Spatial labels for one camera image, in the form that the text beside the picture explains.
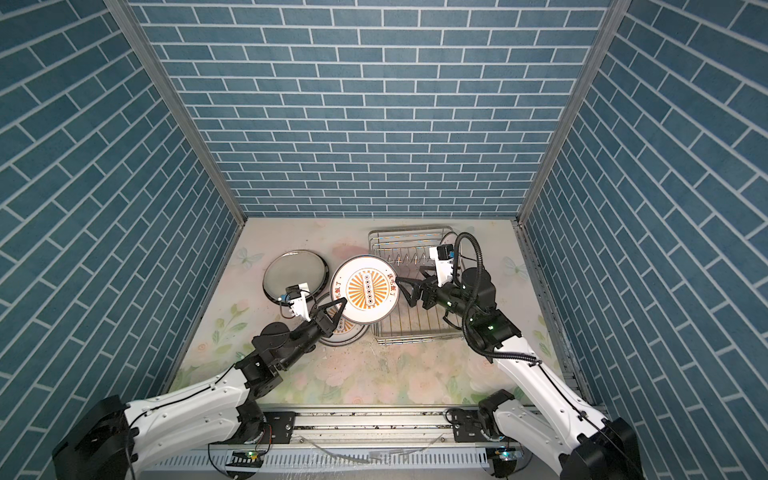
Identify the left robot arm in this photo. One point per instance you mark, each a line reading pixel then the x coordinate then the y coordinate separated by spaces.
pixel 117 440

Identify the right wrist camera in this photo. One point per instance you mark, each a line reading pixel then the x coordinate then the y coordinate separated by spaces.
pixel 443 256

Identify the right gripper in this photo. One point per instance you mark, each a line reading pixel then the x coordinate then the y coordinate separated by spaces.
pixel 430 285

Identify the metal wire dish rack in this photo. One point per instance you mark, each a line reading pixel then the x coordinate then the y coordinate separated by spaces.
pixel 406 249

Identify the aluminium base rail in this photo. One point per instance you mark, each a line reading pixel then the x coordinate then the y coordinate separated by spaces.
pixel 349 439

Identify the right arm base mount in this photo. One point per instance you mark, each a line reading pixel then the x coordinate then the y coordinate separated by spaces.
pixel 478 424

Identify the orange sunburst plate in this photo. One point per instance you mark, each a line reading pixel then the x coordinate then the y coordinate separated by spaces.
pixel 346 332
pixel 368 284

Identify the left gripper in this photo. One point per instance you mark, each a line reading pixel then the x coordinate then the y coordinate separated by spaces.
pixel 321 323

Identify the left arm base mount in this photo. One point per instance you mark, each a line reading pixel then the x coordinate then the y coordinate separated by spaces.
pixel 272 427

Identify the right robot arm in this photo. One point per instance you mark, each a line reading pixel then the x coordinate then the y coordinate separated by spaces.
pixel 573 438

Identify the plain white deep plate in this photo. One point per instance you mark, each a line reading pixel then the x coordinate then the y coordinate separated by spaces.
pixel 294 268

